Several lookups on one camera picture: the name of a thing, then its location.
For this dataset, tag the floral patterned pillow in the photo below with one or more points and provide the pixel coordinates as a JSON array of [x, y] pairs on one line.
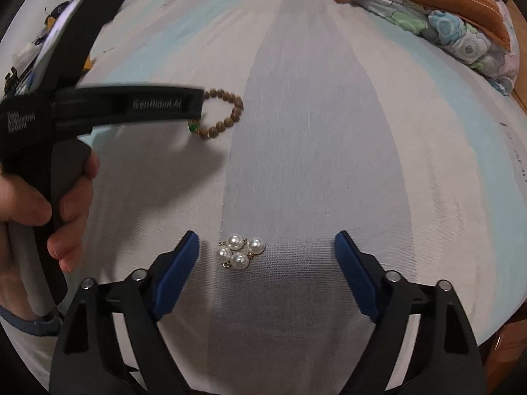
[[461, 41]]

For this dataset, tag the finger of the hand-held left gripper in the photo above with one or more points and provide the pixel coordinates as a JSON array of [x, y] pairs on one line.
[[123, 105]]

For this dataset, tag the striped bedsheet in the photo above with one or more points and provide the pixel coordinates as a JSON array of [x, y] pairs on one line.
[[313, 152]]

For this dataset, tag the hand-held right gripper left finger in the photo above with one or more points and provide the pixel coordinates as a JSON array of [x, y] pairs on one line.
[[181, 271]]

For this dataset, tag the wooden chair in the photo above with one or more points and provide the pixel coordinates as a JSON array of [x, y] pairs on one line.
[[504, 362]]

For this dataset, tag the white pearl charm cluster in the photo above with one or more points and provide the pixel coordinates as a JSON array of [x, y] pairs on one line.
[[235, 241]]

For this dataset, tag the person's left hand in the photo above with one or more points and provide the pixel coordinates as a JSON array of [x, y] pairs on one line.
[[24, 205]]

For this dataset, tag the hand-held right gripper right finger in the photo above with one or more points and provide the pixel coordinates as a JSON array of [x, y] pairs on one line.
[[356, 271]]

